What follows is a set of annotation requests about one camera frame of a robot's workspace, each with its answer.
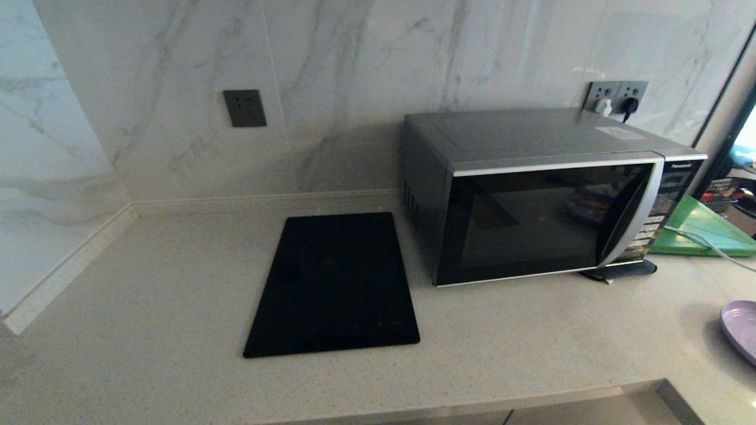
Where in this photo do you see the purple plastic plate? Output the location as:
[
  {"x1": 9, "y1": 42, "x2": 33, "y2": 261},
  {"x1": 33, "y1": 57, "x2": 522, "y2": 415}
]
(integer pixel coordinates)
[{"x1": 721, "y1": 300, "x2": 756, "y2": 367}]

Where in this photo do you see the silver black microwave oven body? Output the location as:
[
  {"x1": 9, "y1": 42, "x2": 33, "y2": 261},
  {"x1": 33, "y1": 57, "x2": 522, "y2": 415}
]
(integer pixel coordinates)
[{"x1": 403, "y1": 108, "x2": 708, "y2": 287}]

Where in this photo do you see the black glass induction cooktop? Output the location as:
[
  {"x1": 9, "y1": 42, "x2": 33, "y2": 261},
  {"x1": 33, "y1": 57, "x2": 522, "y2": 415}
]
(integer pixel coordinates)
[{"x1": 243, "y1": 211, "x2": 421, "y2": 359}]

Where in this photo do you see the black rubber pad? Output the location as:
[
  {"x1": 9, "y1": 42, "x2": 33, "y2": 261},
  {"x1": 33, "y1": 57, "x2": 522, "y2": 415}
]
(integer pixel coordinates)
[{"x1": 579, "y1": 259, "x2": 658, "y2": 284}]

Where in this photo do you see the green plastic cutting board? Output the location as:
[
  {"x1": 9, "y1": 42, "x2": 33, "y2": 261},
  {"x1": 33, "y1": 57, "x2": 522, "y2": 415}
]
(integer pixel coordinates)
[{"x1": 650, "y1": 195, "x2": 756, "y2": 257}]

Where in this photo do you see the dark grey single wall socket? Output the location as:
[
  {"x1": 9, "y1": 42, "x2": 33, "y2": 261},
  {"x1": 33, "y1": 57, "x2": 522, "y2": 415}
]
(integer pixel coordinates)
[{"x1": 223, "y1": 89, "x2": 268, "y2": 128}]

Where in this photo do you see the white power cable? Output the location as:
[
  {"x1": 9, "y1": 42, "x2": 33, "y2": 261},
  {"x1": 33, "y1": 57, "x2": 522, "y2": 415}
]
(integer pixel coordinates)
[{"x1": 664, "y1": 225, "x2": 756, "y2": 272}]

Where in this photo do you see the black wire basket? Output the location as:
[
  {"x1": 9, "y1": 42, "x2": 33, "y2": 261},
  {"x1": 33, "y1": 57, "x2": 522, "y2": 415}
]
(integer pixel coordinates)
[{"x1": 703, "y1": 177, "x2": 756, "y2": 214}]

